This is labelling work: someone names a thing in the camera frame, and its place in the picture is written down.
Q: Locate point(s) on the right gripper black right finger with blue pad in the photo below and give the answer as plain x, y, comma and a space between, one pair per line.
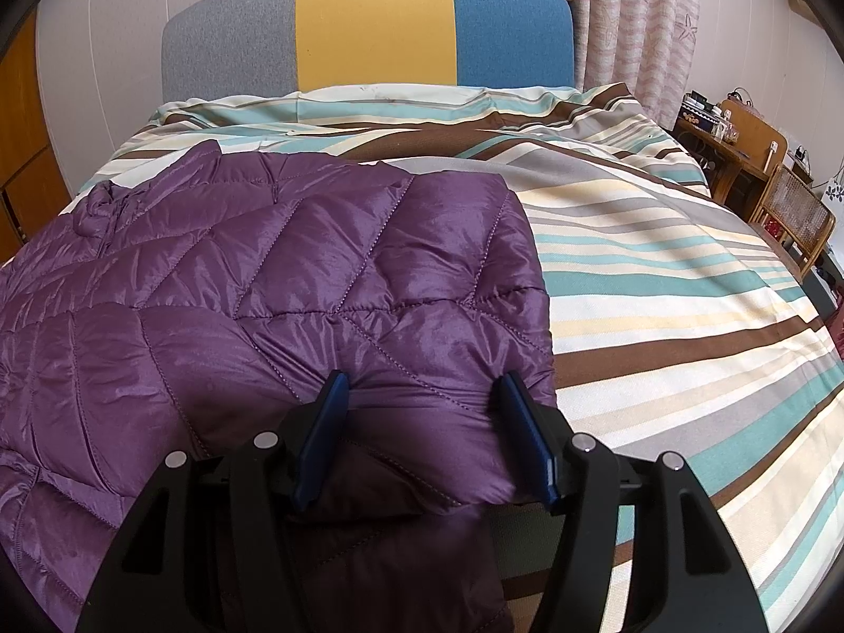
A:
686, 573

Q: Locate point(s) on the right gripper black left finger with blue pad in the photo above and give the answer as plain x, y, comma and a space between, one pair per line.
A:
218, 544

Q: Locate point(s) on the purple quilted down jacket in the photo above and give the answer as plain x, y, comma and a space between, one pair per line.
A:
194, 310

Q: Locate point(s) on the striped duvet cover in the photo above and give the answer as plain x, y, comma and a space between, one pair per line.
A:
674, 324

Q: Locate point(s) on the orange wooden wardrobe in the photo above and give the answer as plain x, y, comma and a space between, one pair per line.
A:
33, 189

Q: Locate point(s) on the wooden desk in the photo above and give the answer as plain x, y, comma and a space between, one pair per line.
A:
737, 150

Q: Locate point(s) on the clutter on desk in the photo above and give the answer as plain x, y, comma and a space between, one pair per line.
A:
705, 112

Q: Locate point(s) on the grey yellow blue headboard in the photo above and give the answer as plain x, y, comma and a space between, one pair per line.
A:
269, 48

